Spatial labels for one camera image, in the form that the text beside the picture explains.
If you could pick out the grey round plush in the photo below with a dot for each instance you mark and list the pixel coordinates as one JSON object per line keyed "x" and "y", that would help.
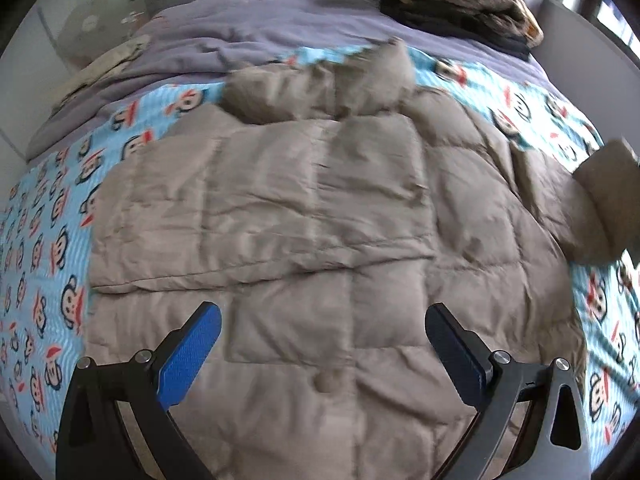
{"x": 82, "y": 25}

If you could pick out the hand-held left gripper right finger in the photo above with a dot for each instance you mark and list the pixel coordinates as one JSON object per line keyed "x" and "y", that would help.
{"x": 456, "y": 355}

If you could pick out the beige quilted down jacket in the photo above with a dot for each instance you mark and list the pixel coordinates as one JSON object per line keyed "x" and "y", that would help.
{"x": 300, "y": 210}

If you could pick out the grey bed headboard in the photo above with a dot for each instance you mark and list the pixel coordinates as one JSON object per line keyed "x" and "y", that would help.
{"x": 570, "y": 35}

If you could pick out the black folded cloth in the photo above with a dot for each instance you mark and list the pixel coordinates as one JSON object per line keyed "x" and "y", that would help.
{"x": 415, "y": 10}

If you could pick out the cream printed pillow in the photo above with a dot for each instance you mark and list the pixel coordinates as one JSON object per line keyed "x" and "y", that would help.
{"x": 115, "y": 57}

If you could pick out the purple grey quilt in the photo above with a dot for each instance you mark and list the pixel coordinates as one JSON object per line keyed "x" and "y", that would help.
{"x": 225, "y": 25}

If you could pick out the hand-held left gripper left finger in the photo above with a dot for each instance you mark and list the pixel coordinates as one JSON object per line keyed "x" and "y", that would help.
{"x": 190, "y": 355}

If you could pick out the blue monkey print blanket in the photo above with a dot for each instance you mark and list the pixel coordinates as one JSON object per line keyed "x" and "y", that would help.
{"x": 45, "y": 260}

